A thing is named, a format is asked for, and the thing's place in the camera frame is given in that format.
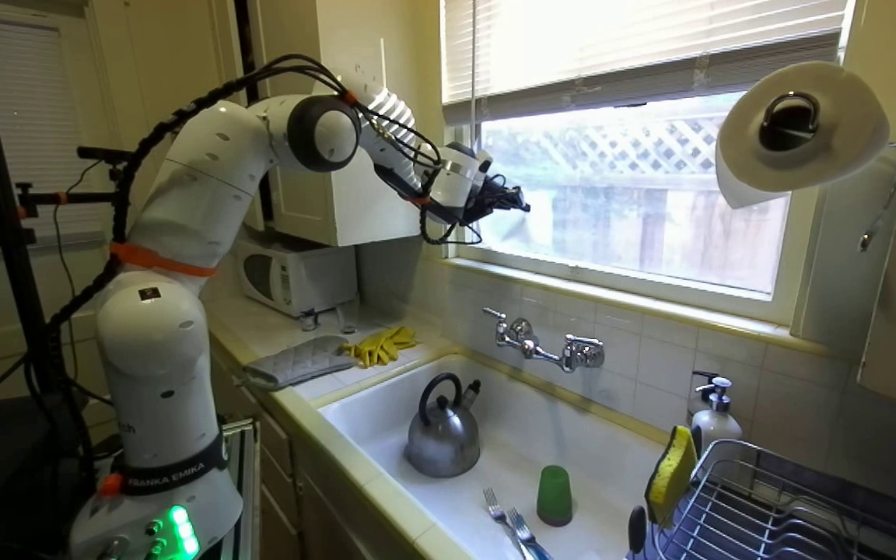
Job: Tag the grey quilted cloth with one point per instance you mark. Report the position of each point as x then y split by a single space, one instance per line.
297 363

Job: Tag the white paper towel roll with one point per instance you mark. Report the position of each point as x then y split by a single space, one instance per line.
833 156

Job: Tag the soap pump dispenser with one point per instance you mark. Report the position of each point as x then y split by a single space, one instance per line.
714 422

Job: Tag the white window blinds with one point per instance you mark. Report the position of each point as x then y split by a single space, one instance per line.
622 46

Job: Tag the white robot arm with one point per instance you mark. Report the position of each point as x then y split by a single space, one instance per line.
162 343

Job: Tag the grey metal kettle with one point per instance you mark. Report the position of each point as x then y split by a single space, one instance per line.
442 436

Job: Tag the paper towel holder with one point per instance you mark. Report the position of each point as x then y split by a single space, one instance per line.
788 119

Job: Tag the white wall cabinet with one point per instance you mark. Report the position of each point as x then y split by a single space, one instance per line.
342 219

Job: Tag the kitchen window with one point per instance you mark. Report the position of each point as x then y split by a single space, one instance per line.
637 207

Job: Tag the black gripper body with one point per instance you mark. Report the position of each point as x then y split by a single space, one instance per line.
484 199

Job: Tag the silver metal fork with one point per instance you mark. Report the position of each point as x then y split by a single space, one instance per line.
496 515

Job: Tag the white kitchen sink basin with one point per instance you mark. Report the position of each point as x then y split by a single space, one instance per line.
584 436

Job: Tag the chrome wall faucet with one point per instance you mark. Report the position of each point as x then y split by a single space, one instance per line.
542 347

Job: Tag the yellow sponge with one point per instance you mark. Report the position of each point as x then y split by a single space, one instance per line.
669 470

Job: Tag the clear drinking glass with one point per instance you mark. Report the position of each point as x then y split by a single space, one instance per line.
341 318

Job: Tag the white toaster oven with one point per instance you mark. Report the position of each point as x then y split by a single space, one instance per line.
297 276

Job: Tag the yellow rubber gloves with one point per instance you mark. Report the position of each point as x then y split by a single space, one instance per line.
382 347

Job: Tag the green plastic cup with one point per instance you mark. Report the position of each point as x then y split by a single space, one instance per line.
554 499

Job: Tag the cream base cabinets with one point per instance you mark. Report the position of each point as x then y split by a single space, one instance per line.
294 485

